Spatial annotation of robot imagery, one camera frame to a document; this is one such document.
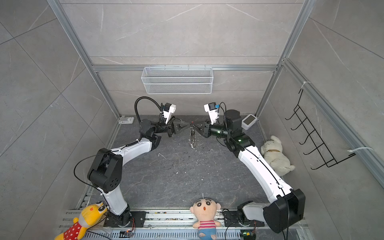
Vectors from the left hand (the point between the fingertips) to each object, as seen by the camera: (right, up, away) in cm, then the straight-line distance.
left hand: (191, 126), depth 66 cm
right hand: (+1, +1, +2) cm, 2 cm away
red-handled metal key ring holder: (0, -3, -1) cm, 3 cm away
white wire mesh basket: (-10, +31, +30) cm, 44 cm away
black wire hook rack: (+55, -14, -7) cm, 57 cm away
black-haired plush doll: (+6, -39, +3) cm, 40 cm away
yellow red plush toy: (-49, -43, +4) cm, 65 cm away
